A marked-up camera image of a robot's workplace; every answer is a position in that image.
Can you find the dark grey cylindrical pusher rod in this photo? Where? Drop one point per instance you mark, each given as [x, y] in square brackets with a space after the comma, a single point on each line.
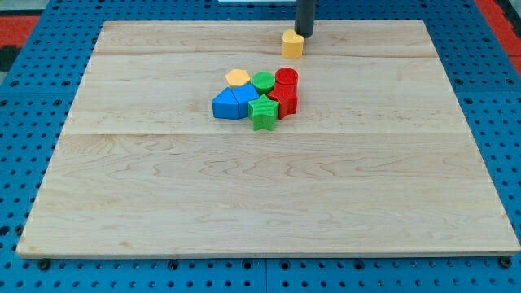
[305, 15]

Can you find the yellow heart block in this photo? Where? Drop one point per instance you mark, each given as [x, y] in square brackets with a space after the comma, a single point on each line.
[292, 44]

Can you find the red cylinder block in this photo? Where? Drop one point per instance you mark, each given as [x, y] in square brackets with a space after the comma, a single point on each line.
[287, 76]

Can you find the green cylinder block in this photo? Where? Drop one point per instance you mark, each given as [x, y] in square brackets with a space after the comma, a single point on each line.
[263, 82]

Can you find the red star block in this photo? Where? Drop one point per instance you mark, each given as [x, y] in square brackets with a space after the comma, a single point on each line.
[287, 98]

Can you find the yellow hexagon block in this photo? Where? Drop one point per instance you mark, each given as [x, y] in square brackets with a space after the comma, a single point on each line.
[237, 77]

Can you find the blue cube block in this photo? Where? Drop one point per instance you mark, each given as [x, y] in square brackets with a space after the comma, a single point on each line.
[244, 94]

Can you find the green star block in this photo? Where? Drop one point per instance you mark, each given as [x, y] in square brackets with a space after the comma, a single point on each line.
[263, 112]

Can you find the blue triangle block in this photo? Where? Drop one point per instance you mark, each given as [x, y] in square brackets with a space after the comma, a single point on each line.
[225, 105]

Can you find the light wooden board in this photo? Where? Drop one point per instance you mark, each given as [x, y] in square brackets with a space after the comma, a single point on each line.
[378, 160]

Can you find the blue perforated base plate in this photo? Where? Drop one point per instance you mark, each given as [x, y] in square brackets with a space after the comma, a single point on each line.
[40, 86]

